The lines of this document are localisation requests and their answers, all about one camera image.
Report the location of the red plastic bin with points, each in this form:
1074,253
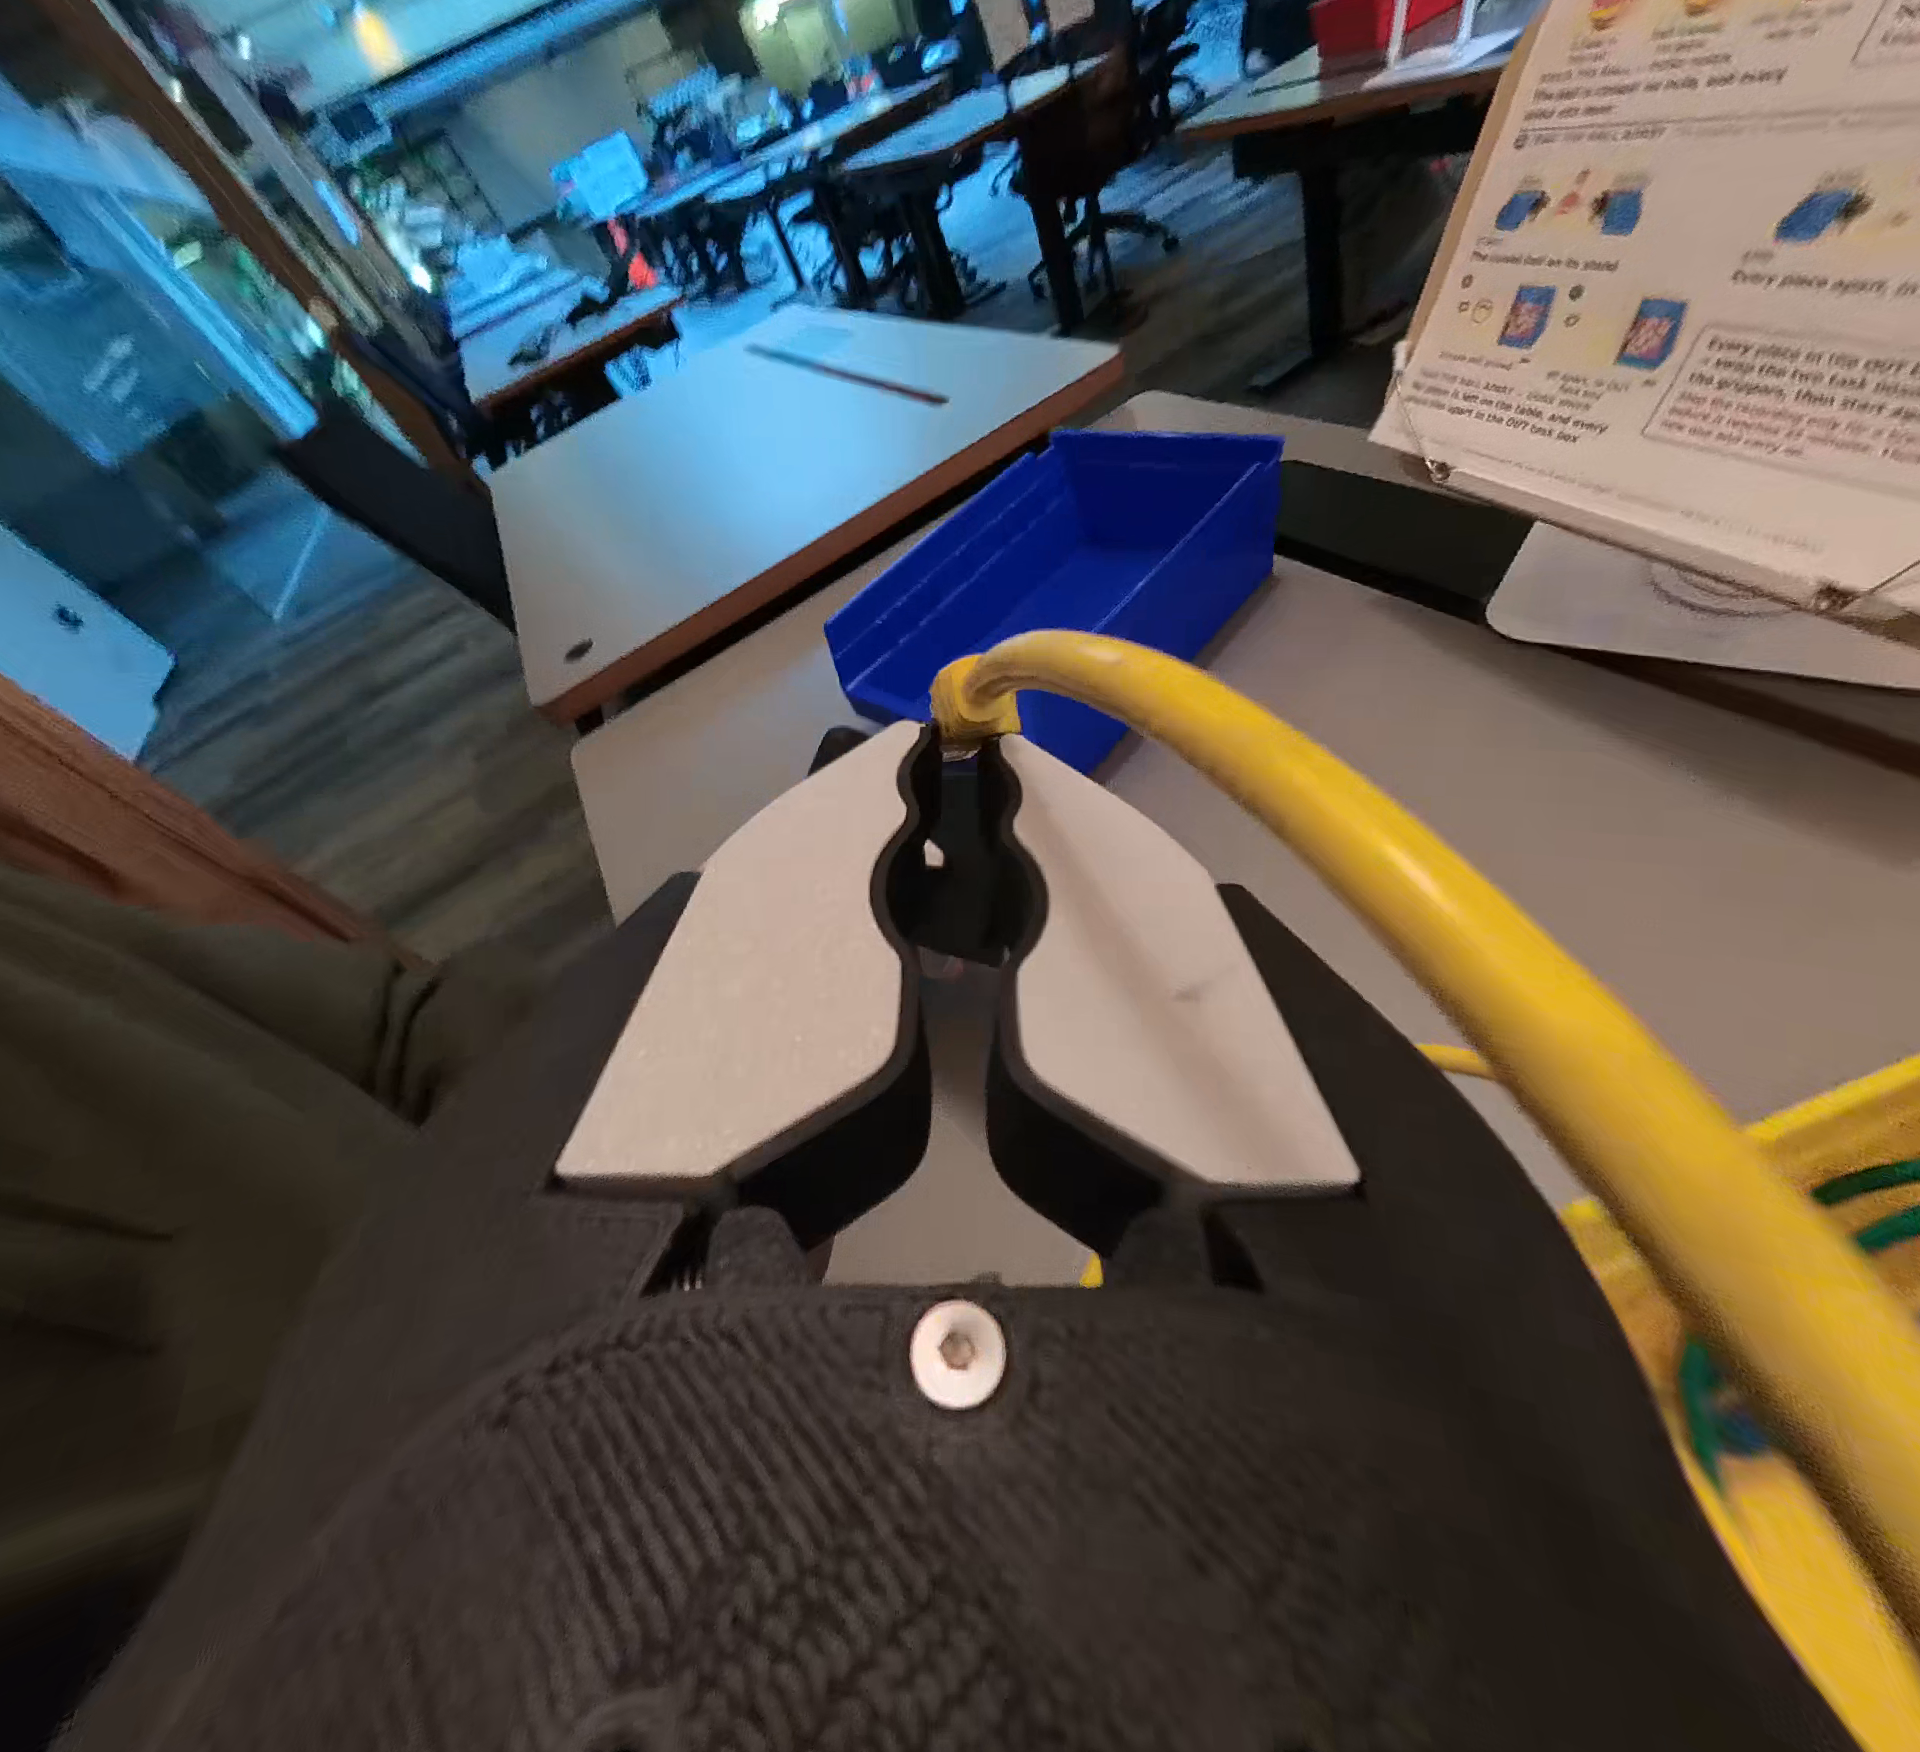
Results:
1357,13

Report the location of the white board stand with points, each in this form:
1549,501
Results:
1592,598

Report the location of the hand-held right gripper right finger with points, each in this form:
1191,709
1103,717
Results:
1170,1015

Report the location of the instruction sheet board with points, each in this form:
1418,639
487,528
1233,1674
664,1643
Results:
1694,282

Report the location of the yellow plastic bin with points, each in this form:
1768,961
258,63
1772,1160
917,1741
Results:
1786,1640

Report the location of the black office chair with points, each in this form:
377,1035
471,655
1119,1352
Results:
1118,88

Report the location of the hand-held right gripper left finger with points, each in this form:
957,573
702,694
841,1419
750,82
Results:
750,1001

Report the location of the table with black legs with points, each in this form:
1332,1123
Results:
1319,101

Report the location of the blue plastic bin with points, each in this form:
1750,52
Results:
1112,536

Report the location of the white table with brown edge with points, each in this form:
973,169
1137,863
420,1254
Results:
750,494

